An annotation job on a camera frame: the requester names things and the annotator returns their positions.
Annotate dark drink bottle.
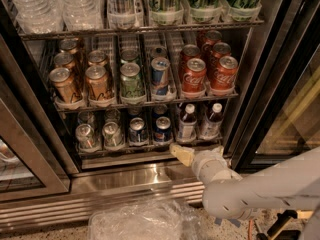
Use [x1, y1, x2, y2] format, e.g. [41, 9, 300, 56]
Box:
[178, 104, 197, 140]
[200, 103, 223, 139]

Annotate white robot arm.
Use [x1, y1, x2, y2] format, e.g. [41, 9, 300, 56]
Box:
[169, 143, 320, 240]

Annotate open glass fridge door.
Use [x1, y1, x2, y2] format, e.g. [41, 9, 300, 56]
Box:
[229, 0, 320, 172]

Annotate steel fridge base grille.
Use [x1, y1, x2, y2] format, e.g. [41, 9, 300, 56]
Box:
[0, 161, 204, 233]

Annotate left glass fridge door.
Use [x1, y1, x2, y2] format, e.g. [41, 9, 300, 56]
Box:
[0, 77, 70, 202]

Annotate right clear water bottle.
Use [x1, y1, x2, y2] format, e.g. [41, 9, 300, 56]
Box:
[62, 0, 103, 31]

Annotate clear water bottle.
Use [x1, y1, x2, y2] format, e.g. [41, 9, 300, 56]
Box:
[62, 0, 103, 31]
[12, 0, 63, 34]

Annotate left clear water bottle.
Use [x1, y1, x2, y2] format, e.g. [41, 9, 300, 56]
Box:
[12, 0, 63, 34]

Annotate front right Pepsi can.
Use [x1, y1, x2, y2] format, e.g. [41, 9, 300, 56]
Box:
[154, 116, 171, 142]

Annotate pepsi can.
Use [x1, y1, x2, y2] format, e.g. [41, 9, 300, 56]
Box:
[154, 116, 171, 142]
[129, 117, 147, 144]

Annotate front left Pepsi can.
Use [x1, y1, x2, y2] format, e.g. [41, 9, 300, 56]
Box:
[129, 117, 147, 144]

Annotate front right Coca-Cola can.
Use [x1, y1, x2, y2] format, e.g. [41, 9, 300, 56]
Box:
[210, 56, 238, 90]

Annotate coca-cola can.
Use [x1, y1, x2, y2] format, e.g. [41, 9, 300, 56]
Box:
[197, 30, 222, 48]
[210, 42, 231, 66]
[182, 58, 206, 93]
[210, 56, 238, 90]
[179, 44, 201, 70]

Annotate blue tape cross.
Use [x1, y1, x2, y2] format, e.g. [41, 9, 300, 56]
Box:
[214, 218, 241, 228]

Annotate front left Coca-Cola can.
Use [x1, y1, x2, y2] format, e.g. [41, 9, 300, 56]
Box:
[182, 58, 206, 93]

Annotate clear plastic bin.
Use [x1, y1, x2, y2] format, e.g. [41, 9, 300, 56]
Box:
[87, 199, 207, 240]

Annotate front green can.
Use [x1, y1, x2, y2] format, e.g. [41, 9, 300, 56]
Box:
[120, 63, 144, 98]

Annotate front blue silver can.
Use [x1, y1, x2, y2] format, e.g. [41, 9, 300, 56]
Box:
[151, 57, 170, 95]

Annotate blue silver can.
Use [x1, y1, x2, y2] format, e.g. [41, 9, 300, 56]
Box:
[151, 57, 170, 95]
[150, 46, 167, 59]

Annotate middle right Coca-Cola can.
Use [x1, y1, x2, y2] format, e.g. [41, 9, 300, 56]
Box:
[210, 42, 231, 66]

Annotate yellow black stand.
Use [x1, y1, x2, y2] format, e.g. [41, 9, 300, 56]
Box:
[256, 210, 313, 240]

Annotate front silver can leftmost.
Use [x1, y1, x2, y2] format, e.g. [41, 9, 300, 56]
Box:
[75, 124, 97, 149]

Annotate middle left Coca-Cola can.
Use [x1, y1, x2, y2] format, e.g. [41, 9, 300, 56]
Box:
[179, 44, 201, 70]

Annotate back blue silver can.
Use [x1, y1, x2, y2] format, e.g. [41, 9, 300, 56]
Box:
[150, 46, 167, 59]

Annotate back Coca-Cola can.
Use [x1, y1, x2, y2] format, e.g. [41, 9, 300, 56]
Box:
[197, 30, 222, 48]

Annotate back green can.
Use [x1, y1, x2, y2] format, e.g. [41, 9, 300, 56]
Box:
[120, 49, 140, 64]

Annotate front orange can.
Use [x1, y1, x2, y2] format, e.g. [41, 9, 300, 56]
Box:
[85, 66, 112, 101]

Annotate orange can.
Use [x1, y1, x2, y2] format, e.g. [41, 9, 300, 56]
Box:
[85, 66, 112, 101]
[87, 50, 109, 66]

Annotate back orange can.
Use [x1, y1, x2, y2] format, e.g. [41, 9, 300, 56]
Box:
[87, 50, 109, 66]

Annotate front left gold can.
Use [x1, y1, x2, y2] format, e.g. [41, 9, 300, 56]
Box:
[49, 67, 82, 104]

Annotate gold can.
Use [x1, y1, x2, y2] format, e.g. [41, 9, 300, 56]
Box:
[59, 38, 81, 55]
[49, 67, 82, 104]
[54, 52, 78, 73]

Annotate middle left gold can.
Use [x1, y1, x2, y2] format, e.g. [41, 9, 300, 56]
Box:
[54, 52, 78, 73]

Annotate back left gold can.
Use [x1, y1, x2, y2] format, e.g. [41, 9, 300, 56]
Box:
[59, 38, 81, 55]

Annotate middle wire shelf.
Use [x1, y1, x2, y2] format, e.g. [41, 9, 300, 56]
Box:
[54, 90, 238, 113]

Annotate wire shelf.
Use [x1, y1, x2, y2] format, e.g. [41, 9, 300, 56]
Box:
[54, 90, 238, 113]
[18, 17, 264, 41]

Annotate upper wire shelf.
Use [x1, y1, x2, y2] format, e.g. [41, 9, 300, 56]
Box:
[18, 17, 264, 41]

